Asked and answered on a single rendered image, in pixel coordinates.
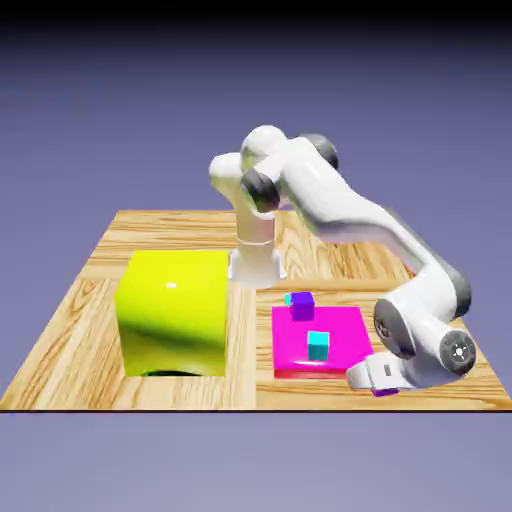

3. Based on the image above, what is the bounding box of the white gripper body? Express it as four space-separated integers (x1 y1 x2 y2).
346 353 413 391

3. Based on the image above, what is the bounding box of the large magenta box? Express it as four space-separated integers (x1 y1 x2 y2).
271 306 375 380

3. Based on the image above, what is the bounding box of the large yellow box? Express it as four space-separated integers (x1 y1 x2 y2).
114 250 230 378

